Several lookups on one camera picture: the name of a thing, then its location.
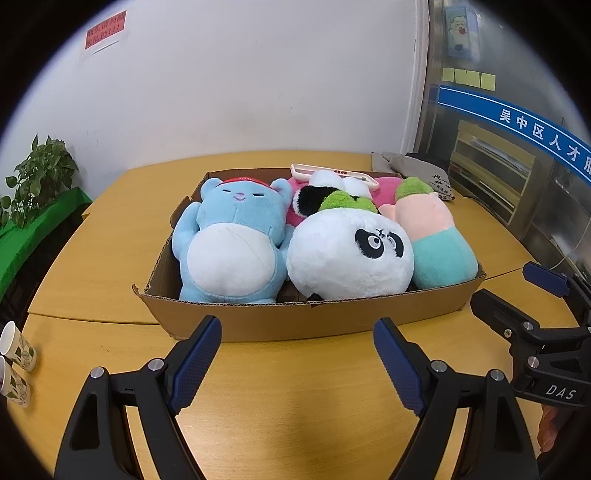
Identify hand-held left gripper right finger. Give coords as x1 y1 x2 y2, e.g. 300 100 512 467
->
373 318 541 480

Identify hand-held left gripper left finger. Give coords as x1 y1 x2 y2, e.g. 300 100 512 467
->
54 315 223 480

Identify green table cloth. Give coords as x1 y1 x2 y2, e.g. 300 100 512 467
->
0 188 93 301

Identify pink bear plush toy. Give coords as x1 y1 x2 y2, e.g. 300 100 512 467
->
284 175 403 228

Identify blue window banner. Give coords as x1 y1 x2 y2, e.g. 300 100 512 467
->
436 84 591 185

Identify cartoon sheep poster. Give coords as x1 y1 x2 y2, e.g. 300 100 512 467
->
444 7 481 61

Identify grey cloth bag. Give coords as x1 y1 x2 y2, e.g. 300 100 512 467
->
370 151 458 202

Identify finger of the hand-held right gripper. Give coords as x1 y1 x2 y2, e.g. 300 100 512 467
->
523 261 591 330
470 288 550 365

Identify cardboard box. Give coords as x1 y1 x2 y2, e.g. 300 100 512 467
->
132 167 487 343

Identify person's right hand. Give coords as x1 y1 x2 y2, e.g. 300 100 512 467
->
537 405 565 457

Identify white panda plush toy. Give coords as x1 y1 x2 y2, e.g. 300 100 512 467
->
286 170 415 303

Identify blue bear plush toy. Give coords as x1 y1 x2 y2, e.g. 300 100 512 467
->
172 176 293 305

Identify teal and peach plush toy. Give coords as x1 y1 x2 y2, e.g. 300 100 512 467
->
379 178 479 290

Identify leaf print paper cup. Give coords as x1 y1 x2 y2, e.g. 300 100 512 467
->
0 355 31 409
0 322 38 373

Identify large potted green plant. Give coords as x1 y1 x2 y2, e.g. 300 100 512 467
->
0 134 79 229

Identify red wall sign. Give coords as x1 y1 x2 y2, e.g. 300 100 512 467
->
81 9 130 58

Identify cream shelf unit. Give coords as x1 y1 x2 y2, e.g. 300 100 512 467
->
448 119 539 227

